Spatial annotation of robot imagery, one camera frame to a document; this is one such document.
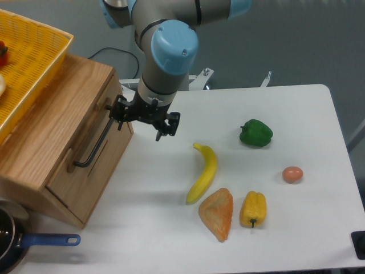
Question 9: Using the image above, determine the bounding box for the brown egg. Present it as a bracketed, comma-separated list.
[282, 166, 303, 183]

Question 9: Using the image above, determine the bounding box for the yellow bell pepper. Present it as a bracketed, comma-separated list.
[240, 191, 267, 228]

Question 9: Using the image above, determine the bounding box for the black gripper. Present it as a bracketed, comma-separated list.
[106, 95, 181, 142]

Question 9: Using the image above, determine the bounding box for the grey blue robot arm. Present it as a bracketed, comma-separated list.
[99, 0, 252, 139]

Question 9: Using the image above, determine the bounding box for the yellow plastic basket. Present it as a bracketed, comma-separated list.
[1, 10, 74, 141]

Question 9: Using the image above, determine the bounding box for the red tomato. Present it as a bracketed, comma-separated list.
[0, 41, 9, 67]

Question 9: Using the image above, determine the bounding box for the orange bread slice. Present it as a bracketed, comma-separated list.
[198, 188, 233, 243]

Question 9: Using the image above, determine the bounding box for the black cable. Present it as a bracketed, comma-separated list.
[87, 47, 140, 80]

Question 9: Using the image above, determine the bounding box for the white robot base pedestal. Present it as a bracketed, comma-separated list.
[178, 72, 189, 91]

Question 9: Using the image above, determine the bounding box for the green bell pepper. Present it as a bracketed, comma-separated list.
[239, 119, 273, 147]

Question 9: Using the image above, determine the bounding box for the white round object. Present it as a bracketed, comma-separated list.
[0, 75, 6, 95]

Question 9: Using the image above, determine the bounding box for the wooden drawer cabinet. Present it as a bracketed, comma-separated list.
[1, 55, 119, 228]

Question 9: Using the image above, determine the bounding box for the black corner device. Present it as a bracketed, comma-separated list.
[351, 231, 365, 260]

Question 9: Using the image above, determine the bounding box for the yellow banana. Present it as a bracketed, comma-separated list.
[185, 143, 218, 204]

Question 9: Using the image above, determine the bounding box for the blue handled saucepan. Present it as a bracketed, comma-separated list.
[1, 200, 81, 273]

